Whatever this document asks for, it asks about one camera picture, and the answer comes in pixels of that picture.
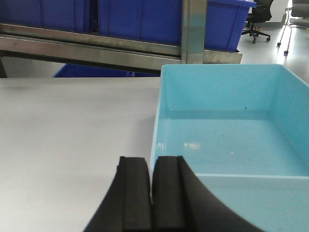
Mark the stainless steel shelf frame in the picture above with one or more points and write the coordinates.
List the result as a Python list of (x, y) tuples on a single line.
[(116, 53)]

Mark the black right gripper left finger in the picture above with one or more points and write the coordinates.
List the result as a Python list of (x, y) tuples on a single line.
[(126, 206)]

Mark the blue bin on shelf right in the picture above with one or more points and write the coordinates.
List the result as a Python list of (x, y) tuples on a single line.
[(160, 21)]

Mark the blue bin under shelf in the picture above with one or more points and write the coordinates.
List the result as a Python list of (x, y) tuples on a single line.
[(74, 70)]

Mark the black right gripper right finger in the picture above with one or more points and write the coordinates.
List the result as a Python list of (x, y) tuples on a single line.
[(181, 202)]

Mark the light blue plastic box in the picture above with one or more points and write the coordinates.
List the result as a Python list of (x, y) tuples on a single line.
[(244, 131)]

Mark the black office chair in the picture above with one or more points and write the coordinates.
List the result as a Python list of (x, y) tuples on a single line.
[(261, 13)]

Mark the blue bin on shelf left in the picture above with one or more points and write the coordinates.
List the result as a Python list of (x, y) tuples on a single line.
[(67, 15)]

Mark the blue bin on shelf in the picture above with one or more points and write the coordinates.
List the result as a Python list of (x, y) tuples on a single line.
[(67, 15), (160, 21)]

